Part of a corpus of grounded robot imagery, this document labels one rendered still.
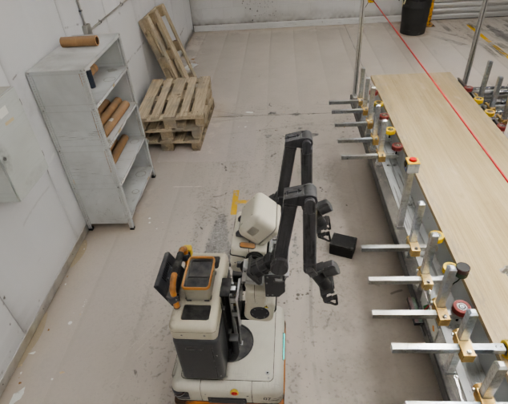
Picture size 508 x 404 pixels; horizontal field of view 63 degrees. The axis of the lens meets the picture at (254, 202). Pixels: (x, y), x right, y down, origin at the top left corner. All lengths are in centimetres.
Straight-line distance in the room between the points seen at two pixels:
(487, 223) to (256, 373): 161
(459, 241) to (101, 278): 273
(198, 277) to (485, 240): 161
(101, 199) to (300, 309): 201
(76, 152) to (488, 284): 309
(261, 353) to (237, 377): 21
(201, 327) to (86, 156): 204
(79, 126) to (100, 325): 155
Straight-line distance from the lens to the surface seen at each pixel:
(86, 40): 389
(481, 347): 209
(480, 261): 253
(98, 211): 411
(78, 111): 357
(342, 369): 300
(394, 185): 342
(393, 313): 221
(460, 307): 227
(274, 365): 267
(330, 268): 188
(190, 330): 225
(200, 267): 234
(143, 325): 334
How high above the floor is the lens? 258
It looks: 38 degrees down
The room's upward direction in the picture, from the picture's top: 4 degrees counter-clockwise
